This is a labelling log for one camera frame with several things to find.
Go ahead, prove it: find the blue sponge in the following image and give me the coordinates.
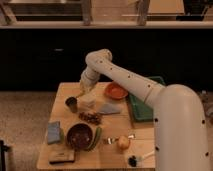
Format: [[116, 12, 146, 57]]
[[47, 121, 63, 145]]

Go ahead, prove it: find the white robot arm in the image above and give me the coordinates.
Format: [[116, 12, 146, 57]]
[[80, 49, 211, 171]]

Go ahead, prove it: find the orange bowl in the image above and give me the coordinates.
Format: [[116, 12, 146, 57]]
[[104, 82, 128, 100]]

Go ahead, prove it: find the brown grape bunch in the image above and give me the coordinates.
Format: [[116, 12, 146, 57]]
[[79, 112, 102, 125]]

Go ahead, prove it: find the brown wooden block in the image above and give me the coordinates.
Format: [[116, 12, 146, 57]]
[[48, 150, 75, 164]]

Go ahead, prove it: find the grey folded cloth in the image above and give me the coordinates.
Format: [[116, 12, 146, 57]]
[[97, 103, 121, 115]]

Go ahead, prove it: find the green tray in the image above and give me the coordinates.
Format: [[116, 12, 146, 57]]
[[127, 76, 165, 122]]

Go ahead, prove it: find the white dish brush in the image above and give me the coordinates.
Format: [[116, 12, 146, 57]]
[[128, 151, 154, 167]]

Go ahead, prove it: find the dark brown bowl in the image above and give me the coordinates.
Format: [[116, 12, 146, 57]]
[[66, 123, 93, 150]]

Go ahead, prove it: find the green cucumber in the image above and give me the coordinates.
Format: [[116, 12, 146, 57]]
[[87, 127, 102, 151]]

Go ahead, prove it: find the dark paper cup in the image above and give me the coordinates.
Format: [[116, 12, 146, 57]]
[[65, 97, 78, 113]]

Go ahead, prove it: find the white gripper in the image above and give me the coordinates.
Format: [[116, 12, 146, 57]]
[[80, 75, 93, 94]]

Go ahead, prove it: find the white block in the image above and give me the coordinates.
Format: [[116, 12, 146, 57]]
[[79, 94, 96, 108]]

